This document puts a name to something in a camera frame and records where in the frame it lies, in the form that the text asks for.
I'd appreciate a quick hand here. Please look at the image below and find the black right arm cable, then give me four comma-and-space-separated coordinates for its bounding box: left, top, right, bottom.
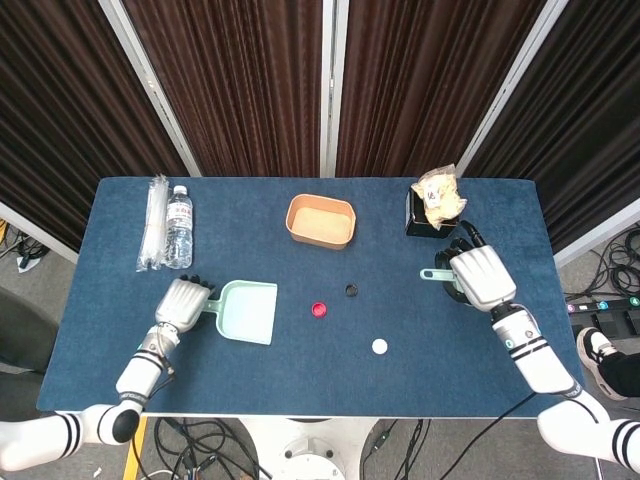
464, 392, 540, 451

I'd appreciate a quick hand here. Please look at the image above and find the black and white sneaker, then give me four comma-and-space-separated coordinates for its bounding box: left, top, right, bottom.
575, 327, 631, 401

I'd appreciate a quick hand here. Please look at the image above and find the blue table mat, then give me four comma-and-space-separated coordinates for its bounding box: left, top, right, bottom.
38, 175, 596, 419

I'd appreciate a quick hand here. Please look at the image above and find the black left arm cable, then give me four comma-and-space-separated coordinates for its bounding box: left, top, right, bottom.
149, 367, 177, 396

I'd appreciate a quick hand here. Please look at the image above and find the orange rectangular bowl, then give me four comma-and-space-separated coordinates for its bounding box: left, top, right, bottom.
285, 193, 358, 252

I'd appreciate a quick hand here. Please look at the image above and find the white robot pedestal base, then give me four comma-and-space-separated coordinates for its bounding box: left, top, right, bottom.
239, 417, 382, 480

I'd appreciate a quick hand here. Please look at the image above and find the black floor cable bundle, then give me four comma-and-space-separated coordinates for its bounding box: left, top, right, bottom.
562, 224, 640, 306
0, 222, 49, 274
149, 417, 274, 480

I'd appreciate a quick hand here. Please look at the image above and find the clear pack of straws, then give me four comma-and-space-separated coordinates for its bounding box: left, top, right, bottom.
135, 173, 169, 274

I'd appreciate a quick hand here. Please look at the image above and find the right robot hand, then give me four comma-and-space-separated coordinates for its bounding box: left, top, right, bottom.
433, 219, 518, 312

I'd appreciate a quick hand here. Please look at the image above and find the black square box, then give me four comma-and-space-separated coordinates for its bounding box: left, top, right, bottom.
404, 188, 464, 240

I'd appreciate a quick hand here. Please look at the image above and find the mint green dustpan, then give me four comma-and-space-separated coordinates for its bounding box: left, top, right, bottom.
202, 280, 279, 347

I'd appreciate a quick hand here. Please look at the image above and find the clear plastic water bottle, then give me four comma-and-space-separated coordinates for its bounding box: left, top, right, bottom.
163, 184, 195, 270

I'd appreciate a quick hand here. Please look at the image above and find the black trouser leg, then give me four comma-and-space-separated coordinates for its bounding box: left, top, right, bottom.
597, 349, 640, 397

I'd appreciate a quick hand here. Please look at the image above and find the pedal strip with coloured buttons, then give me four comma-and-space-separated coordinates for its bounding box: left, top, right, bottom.
564, 294, 640, 337

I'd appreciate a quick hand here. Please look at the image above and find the brown folding screen panel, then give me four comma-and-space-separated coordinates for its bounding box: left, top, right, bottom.
322, 0, 569, 177
0, 0, 201, 264
457, 0, 640, 266
99, 0, 334, 177

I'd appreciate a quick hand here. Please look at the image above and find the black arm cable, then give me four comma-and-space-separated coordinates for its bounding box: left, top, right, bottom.
464, 392, 540, 451
149, 367, 177, 396

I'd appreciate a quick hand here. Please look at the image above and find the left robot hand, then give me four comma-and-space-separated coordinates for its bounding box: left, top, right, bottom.
153, 272, 217, 335

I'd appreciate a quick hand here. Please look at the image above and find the crumpled clear snack bag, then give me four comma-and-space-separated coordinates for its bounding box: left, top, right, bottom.
410, 163, 468, 231

